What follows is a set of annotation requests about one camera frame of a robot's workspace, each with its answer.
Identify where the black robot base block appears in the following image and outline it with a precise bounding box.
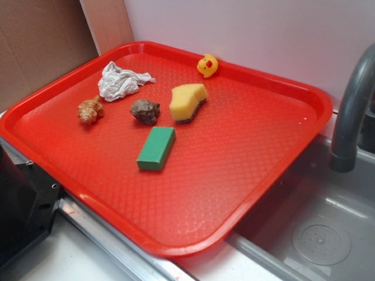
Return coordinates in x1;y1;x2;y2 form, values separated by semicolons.
1;148;62;270

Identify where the green rectangular sponge block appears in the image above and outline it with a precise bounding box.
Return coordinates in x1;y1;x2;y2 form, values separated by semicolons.
137;126;176;171

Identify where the yellow sponge with dark pad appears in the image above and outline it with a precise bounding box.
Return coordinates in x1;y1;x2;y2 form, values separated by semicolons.
169;83;208;122

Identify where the red plastic tray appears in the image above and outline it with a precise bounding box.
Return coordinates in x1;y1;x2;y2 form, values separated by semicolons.
1;42;332;257

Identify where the dark brown rock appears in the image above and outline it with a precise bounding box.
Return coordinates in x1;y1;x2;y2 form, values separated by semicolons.
130;99;160;125

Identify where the yellow rubber duck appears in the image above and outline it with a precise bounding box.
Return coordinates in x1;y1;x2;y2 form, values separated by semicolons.
197;54;219;78

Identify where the crumpled white paper tissue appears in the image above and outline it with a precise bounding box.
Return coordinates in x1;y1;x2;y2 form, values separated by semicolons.
98;61;156;102

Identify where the brown spiral seashell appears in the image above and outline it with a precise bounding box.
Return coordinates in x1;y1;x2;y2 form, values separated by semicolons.
77;95;104;124

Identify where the grey plastic sink basin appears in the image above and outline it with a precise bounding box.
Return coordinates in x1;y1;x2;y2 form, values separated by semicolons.
227;136;374;280

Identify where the grey curved faucet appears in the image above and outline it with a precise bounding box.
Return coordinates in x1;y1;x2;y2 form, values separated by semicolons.
329;44;374;173

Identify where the brown cardboard panel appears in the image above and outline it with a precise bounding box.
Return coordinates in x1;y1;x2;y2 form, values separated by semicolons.
1;1;98;111

